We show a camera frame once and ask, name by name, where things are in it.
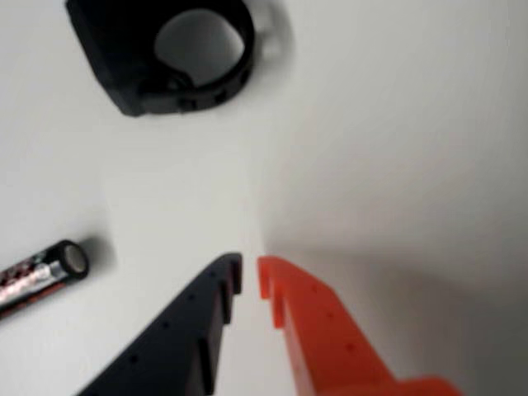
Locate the dark navy gripper finger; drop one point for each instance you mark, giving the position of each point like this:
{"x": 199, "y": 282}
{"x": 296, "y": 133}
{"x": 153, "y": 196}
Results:
{"x": 173, "y": 350}

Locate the black AAA battery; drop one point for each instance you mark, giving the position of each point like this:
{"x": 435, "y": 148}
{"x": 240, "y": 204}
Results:
{"x": 33, "y": 280}

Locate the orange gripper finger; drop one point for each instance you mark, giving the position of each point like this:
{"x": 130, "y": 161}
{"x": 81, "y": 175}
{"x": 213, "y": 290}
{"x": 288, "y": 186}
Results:
{"x": 326, "y": 346}

